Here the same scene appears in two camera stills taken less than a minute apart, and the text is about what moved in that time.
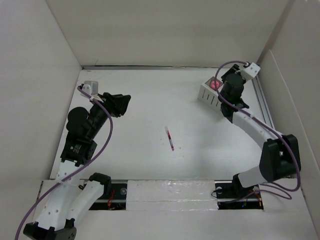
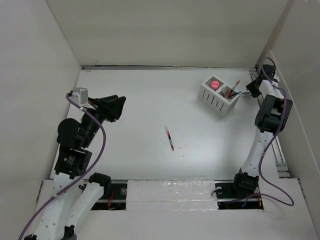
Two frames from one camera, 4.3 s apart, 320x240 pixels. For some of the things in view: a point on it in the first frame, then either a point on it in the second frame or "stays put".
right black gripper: [234, 69] → [255, 93]
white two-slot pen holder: [209, 96] stays put
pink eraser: [212, 85] stays put
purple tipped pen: [170, 138] stays put
